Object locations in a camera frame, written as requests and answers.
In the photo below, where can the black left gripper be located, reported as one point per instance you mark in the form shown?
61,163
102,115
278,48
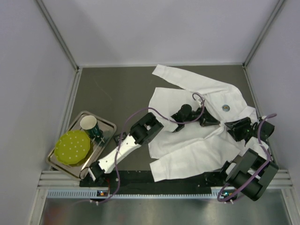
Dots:
204,116

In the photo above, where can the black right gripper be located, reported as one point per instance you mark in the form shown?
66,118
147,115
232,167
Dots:
235,129

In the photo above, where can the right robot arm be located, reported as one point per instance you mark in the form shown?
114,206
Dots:
252,174

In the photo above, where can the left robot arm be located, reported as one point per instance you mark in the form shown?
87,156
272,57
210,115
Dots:
142,133

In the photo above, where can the blue round brooch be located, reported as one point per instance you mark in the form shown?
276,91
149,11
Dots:
225,108

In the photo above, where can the white button-up shirt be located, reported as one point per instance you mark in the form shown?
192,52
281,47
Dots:
195,149

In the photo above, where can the small black box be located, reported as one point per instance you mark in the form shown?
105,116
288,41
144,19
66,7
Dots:
119,138

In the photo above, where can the green paper cup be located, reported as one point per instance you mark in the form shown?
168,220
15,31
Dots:
90,125

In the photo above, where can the metal knife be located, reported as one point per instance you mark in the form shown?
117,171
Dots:
88,162

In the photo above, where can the green polka dot plate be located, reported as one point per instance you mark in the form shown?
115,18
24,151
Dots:
72,148

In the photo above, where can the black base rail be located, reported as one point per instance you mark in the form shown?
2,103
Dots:
142,182

